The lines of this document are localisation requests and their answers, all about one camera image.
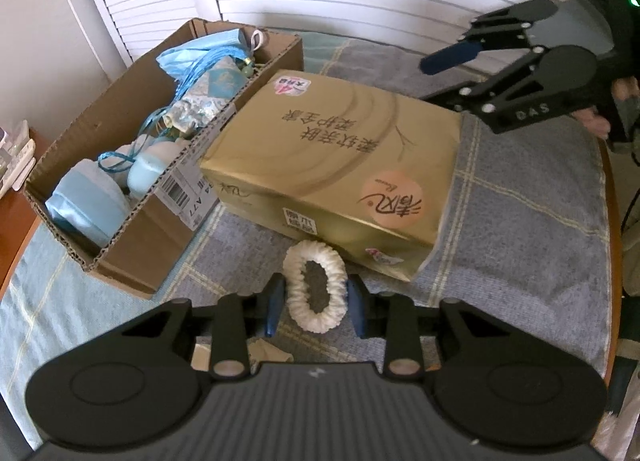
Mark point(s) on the white remote controls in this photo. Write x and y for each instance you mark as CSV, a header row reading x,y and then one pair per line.
x,y
12,161

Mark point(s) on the beige cloth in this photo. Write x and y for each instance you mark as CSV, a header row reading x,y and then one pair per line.
x,y
270,352

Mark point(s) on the wooden side table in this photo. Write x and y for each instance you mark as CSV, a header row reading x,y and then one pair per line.
x,y
12,221

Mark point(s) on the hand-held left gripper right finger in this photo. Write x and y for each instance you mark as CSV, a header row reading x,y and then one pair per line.
x,y
356,308

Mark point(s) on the gold tissue pack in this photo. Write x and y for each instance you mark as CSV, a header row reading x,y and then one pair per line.
x,y
340,166

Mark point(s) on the brown cardboard box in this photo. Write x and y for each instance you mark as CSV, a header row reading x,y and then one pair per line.
x,y
125,246

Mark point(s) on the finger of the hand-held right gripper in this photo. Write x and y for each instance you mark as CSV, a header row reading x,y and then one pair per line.
x,y
450,57
500,86

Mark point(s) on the person's right hand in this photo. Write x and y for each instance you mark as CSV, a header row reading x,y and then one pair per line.
x,y
595,122

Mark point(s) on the white scrunchie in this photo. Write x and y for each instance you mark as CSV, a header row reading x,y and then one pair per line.
x,y
327,311

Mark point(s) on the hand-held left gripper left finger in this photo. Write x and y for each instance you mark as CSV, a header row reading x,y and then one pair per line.
x,y
274,308

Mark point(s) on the checked blue grey blanket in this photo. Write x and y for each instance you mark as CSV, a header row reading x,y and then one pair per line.
x,y
525,241

